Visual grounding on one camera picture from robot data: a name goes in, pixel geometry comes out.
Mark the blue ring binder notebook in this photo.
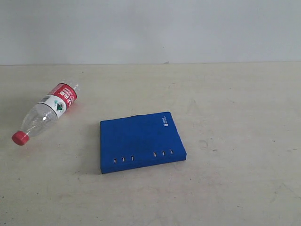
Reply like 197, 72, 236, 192
100, 112, 187, 174

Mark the clear bottle red cap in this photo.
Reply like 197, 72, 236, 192
12, 80, 79, 146

